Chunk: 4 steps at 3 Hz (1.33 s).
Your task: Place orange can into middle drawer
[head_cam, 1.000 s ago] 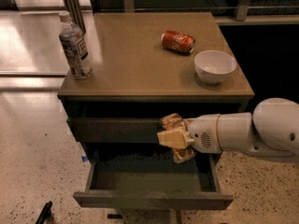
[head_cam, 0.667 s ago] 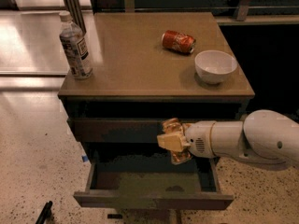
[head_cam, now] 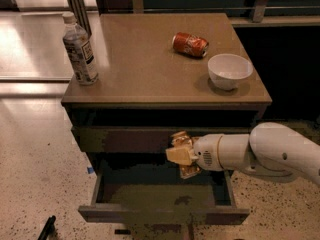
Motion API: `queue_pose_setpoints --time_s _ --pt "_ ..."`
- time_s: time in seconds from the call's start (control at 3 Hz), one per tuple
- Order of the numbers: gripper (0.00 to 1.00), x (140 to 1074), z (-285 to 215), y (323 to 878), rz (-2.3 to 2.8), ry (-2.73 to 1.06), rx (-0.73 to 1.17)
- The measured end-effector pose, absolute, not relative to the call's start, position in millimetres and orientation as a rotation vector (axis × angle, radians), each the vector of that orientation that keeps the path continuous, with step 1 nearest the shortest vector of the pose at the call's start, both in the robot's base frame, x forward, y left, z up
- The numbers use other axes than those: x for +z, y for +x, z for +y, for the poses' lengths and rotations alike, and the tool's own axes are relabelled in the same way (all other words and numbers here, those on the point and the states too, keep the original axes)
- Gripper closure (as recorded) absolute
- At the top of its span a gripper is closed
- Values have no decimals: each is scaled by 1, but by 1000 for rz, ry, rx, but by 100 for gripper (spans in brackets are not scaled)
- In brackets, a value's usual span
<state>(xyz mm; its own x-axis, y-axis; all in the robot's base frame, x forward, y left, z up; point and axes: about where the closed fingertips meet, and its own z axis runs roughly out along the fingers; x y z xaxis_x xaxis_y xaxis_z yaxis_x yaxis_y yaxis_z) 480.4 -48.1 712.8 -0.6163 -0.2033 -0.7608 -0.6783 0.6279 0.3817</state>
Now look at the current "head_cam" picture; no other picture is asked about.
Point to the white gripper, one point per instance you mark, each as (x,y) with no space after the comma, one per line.
(206,151)

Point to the black object on floor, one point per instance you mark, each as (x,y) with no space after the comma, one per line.
(48,229)

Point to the blue tape piece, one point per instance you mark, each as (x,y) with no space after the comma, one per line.
(90,170)

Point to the red crushed soda can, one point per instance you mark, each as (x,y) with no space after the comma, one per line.
(189,44)

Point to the small black floor marker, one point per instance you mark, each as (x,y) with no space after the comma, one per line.
(122,232)

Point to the orange gold soda can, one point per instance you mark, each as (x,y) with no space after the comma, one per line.
(179,139)

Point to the white ceramic bowl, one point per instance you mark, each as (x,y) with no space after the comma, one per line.
(226,71)

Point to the grey drawer cabinet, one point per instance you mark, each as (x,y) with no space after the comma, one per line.
(143,82)

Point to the clear plastic water bottle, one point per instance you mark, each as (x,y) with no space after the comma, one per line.
(78,47)

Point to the open middle drawer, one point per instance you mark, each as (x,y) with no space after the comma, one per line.
(150,194)

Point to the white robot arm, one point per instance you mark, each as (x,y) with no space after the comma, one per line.
(271,151)

